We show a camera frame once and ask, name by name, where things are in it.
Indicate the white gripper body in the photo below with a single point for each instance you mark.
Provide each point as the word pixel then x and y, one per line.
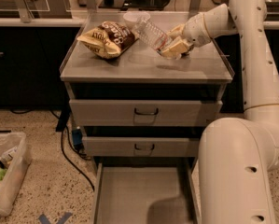
pixel 193 32

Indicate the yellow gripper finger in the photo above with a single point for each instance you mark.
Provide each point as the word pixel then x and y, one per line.
pixel 175 50
pixel 176 32

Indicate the clear plastic water bottle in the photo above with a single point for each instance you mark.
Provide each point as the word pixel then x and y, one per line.
pixel 151 34

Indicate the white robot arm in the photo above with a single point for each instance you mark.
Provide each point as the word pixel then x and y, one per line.
pixel 235 155

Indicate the grey metal drawer cabinet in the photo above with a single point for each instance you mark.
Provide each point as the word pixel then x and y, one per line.
pixel 142 74

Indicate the grey top drawer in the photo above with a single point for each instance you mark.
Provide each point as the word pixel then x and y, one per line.
pixel 144 112

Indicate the grey drawer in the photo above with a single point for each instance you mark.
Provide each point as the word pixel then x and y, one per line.
pixel 145 195
pixel 144 112
pixel 141 147

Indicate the grey middle drawer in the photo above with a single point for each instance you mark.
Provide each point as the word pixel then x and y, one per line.
pixel 141 147

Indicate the grey bottom drawer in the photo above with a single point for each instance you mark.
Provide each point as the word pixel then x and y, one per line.
pixel 145 195

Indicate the white bowl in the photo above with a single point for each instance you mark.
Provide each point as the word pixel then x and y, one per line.
pixel 130 18

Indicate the yellow brown chip bag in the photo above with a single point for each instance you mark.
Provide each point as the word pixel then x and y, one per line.
pixel 108 40

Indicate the blue power box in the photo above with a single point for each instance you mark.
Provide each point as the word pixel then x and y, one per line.
pixel 77 139

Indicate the clear plastic trash bin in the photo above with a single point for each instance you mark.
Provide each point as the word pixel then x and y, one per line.
pixel 15 155

